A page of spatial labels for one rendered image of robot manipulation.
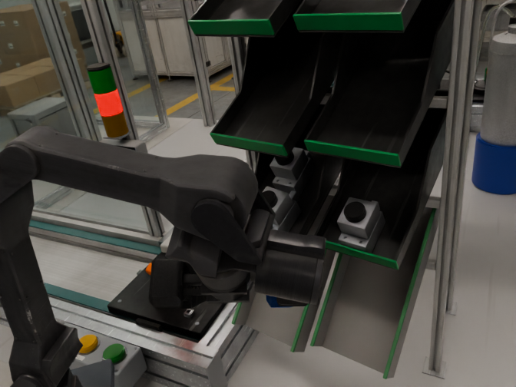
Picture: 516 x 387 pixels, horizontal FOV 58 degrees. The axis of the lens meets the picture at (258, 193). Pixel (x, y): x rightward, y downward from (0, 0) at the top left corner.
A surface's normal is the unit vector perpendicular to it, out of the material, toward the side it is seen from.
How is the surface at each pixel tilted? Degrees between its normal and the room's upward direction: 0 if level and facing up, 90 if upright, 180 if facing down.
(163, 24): 90
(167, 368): 90
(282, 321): 45
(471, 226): 0
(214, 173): 6
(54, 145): 17
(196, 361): 0
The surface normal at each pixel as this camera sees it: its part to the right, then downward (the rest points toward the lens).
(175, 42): -0.50, 0.48
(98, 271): -0.13, -0.86
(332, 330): -0.51, -0.28
